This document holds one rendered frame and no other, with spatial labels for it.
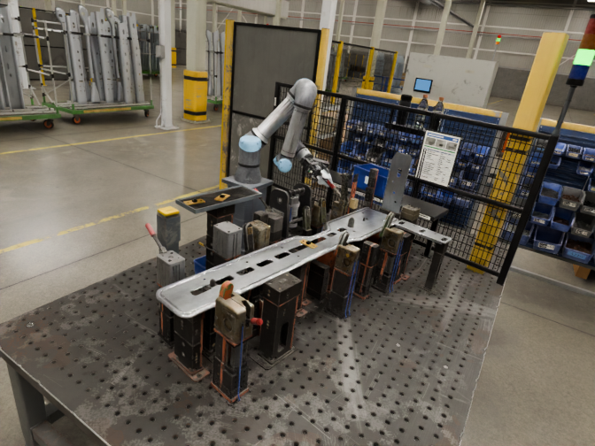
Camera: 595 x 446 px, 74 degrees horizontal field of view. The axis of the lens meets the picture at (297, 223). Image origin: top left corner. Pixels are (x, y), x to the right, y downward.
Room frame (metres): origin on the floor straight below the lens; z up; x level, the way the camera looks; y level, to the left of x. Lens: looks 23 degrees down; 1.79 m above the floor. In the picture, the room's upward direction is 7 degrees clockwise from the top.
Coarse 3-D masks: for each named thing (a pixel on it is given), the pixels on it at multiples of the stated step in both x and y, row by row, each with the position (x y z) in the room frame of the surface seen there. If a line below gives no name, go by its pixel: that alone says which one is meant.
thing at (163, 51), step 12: (168, 0) 8.20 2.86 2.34; (168, 12) 8.20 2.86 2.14; (168, 24) 8.19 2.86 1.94; (168, 36) 8.19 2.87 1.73; (156, 48) 8.09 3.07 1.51; (168, 48) 8.19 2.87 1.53; (168, 60) 8.18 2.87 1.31; (168, 72) 8.18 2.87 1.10; (168, 84) 8.18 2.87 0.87; (168, 96) 8.17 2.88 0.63; (168, 108) 8.17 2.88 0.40; (156, 120) 8.05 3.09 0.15; (168, 120) 8.16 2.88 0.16
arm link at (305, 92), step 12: (300, 84) 2.14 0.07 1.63; (312, 84) 2.15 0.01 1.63; (300, 96) 2.10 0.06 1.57; (312, 96) 2.11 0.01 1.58; (300, 108) 2.08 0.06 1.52; (300, 120) 2.10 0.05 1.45; (288, 132) 2.11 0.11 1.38; (300, 132) 2.11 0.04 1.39; (288, 144) 2.09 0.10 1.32; (288, 156) 2.09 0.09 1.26; (288, 168) 2.07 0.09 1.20
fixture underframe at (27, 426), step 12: (12, 372) 1.12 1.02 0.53; (12, 384) 1.14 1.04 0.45; (24, 384) 1.13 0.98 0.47; (24, 396) 1.12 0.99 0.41; (36, 396) 1.16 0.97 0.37; (24, 408) 1.11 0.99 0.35; (36, 408) 1.15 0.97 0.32; (48, 408) 1.22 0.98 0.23; (24, 420) 1.12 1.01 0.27; (36, 420) 1.14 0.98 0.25; (48, 420) 1.18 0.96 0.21; (24, 432) 1.13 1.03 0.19; (36, 432) 1.11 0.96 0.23; (48, 432) 1.11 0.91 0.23; (36, 444) 1.13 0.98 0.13; (48, 444) 1.06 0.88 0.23; (60, 444) 1.07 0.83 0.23; (72, 444) 1.07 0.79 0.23
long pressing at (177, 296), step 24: (360, 216) 2.02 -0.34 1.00; (384, 216) 2.06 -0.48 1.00; (288, 240) 1.61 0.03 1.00; (312, 240) 1.64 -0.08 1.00; (336, 240) 1.67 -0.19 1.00; (360, 240) 1.72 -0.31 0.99; (240, 264) 1.35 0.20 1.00; (288, 264) 1.39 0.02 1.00; (168, 288) 1.12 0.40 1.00; (192, 288) 1.14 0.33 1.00; (216, 288) 1.16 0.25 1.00; (240, 288) 1.18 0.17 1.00; (192, 312) 1.02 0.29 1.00
